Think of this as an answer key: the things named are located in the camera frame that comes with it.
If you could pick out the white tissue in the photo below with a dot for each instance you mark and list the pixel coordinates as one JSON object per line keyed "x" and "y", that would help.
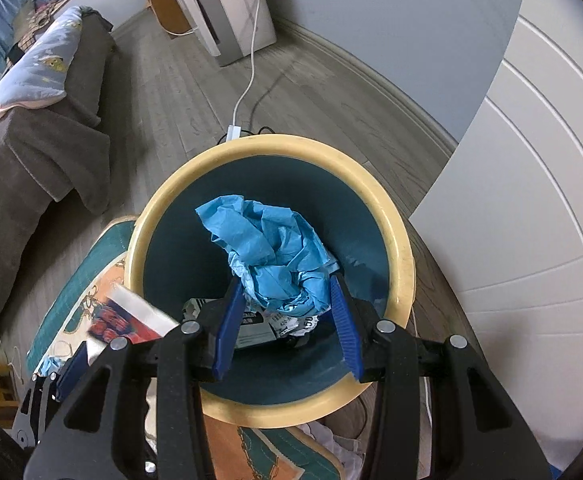
{"x": 334, "y": 440}

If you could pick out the light blue paper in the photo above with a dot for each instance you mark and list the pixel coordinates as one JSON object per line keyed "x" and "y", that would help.
{"x": 261, "y": 240}

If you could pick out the light blue printed quilt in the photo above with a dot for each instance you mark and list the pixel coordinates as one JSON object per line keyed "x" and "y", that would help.
{"x": 36, "y": 70}

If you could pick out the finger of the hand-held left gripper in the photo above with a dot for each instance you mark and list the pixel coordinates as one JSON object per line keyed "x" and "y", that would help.
{"x": 71, "y": 367}

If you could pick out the red blue printed packet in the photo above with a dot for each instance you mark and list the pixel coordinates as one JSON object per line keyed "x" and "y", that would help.
{"x": 131, "y": 317}

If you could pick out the white panelled door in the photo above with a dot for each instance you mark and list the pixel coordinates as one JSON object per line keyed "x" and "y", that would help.
{"x": 546, "y": 160}

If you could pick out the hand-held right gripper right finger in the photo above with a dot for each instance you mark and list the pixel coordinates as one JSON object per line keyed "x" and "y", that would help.
{"x": 344, "y": 325}

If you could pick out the teal bin with yellow rim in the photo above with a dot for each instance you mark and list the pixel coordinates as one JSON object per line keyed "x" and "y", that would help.
{"x": 271, "y": 147}

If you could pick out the patterned cloth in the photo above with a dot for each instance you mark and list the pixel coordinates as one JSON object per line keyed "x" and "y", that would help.
{"x": 36, "y": 17}

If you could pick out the green medicine box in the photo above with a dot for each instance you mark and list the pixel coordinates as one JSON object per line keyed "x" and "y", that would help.
{"x": 254, "y": 332}

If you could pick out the white air purifier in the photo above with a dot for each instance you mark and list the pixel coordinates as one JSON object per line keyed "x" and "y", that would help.
{"x": 231, "y": 10}

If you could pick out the bed with grey cover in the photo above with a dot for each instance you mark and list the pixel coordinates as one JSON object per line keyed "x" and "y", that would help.
{"x": 36, "y": 170}

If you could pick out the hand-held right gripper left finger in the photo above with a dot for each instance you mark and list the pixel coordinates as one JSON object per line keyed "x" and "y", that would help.
{"x": 229, "y": 325}

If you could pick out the white printed wrapper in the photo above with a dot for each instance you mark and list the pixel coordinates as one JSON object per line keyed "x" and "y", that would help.
{"x": 294, "y": 322}

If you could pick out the blue face mask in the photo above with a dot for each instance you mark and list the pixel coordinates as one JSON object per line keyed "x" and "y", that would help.
{"x": 46, "y": 366}

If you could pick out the teal orange patterned cushion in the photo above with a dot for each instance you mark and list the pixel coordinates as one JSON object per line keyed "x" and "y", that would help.
{"x": 56, "y": 305}

